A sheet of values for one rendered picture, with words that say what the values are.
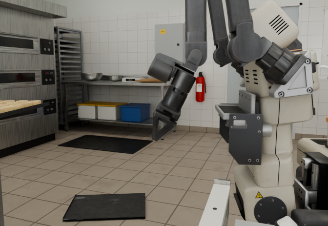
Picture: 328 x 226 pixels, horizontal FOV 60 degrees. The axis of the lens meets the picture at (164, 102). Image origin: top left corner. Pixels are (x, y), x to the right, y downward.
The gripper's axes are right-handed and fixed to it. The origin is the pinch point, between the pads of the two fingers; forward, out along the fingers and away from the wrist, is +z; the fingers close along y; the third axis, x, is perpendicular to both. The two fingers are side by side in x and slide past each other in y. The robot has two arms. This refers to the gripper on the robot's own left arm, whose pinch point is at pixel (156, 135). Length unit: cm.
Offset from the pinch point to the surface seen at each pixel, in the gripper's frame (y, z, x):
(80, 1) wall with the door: -478, -41, -239
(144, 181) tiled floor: -188, 98, 13
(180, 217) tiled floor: -121, 81, 46
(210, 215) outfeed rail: 39.6, -3.7, 11.4
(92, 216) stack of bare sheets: -115, 108, -13
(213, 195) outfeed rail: 33.2, -4.1, 12.4
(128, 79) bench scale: -382, 41, -76
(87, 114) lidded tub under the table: -400, 130, -118
